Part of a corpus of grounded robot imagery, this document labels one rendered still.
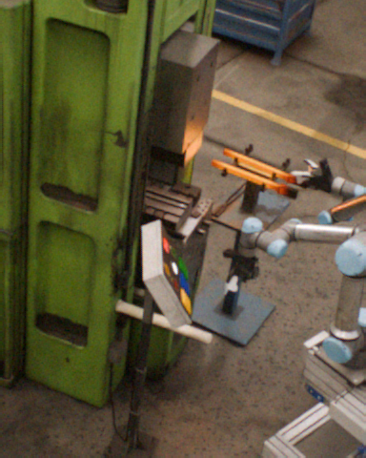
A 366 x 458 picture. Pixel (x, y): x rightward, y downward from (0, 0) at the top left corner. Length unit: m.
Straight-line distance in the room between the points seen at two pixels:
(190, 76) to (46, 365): 1.66
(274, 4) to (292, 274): 2.91
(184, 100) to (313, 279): 2.10
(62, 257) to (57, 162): 0.49
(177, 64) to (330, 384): 1.44
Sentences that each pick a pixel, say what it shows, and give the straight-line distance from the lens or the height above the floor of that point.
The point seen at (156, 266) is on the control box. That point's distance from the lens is 3.44.
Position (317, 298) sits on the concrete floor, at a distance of 5.33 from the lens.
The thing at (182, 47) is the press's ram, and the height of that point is 1.76.
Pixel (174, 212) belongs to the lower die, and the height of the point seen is 0.99.
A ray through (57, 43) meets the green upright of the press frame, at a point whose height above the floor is 1.81.
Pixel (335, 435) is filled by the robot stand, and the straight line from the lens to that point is 4.33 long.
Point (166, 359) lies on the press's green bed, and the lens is 4.53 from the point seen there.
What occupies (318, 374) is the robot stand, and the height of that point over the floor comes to 0.68.
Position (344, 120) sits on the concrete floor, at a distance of 7.15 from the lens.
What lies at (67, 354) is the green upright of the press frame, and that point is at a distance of 4.36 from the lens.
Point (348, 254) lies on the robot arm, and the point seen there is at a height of 1.43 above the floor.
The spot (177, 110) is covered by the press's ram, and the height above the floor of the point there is 1.56.
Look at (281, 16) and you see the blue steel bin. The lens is 7.66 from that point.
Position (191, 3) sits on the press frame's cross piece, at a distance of 3.80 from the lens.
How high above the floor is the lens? 3.36
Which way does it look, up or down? 36 degrees down
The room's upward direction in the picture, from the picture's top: 8 degrees clockwise
